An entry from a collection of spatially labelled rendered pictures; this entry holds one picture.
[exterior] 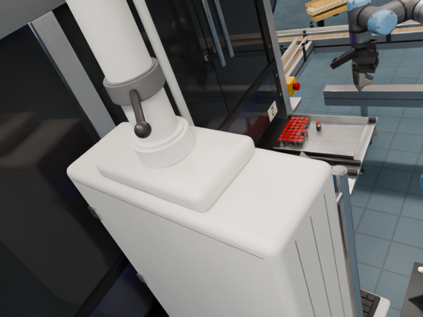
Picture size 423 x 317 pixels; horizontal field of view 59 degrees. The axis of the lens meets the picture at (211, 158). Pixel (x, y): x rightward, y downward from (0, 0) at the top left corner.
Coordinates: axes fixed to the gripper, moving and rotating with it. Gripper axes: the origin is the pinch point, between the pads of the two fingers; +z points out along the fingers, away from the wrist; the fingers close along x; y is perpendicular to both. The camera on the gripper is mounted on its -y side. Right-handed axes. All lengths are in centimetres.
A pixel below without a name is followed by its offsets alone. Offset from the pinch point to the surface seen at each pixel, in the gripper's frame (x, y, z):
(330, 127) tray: 1.5, -13.8, 21.3
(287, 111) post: 7.8, -35.6, 17.6
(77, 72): -86, -36, -58
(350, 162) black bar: -22.1, 1.1, 19.8
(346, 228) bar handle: -88, 19, -25
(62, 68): -89, -36, -60
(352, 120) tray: 5.6, -4.8, 19.9
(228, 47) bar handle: -35, -30, -37
